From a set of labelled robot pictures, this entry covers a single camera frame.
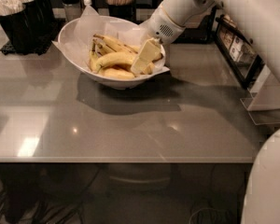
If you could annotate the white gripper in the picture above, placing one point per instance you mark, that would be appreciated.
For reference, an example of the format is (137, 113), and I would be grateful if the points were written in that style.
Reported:
(162, 27)

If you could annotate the yellow banana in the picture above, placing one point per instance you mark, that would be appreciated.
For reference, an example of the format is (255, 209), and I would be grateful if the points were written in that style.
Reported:
(93, 58)
(116, 73)
(107, 43)
(113, 58)

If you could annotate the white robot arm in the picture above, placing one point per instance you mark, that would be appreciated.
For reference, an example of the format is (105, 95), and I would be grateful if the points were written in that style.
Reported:
(258, 20)

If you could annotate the white bowl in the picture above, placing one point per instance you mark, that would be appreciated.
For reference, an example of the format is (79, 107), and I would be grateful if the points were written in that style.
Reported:
(121, 82)

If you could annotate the black stir stick cup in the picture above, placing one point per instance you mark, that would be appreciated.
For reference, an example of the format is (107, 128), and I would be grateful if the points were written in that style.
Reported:
(126, 12)

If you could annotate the black napkin holder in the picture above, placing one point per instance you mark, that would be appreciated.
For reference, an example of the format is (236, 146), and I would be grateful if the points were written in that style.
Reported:
(198, 28)

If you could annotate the white paper liner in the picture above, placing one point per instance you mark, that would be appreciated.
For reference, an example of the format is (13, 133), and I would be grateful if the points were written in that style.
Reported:
(90, 25)

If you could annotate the small white cap bottle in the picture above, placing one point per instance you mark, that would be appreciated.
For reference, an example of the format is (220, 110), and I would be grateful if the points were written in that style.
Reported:
(87, 2)

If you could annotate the dark pepper shaker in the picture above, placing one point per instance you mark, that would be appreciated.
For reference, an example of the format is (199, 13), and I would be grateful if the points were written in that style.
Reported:
(72, 9)

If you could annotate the black cutlery holder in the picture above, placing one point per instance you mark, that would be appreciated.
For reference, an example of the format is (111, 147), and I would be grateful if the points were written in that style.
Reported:
(35, 19)

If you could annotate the clear acrylic stand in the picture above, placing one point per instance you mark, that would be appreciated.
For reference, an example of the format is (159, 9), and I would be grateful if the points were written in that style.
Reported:
(263, 100)

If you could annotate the black wire condiment rack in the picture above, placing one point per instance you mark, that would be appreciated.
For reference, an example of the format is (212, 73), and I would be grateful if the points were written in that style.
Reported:
(243, 61)

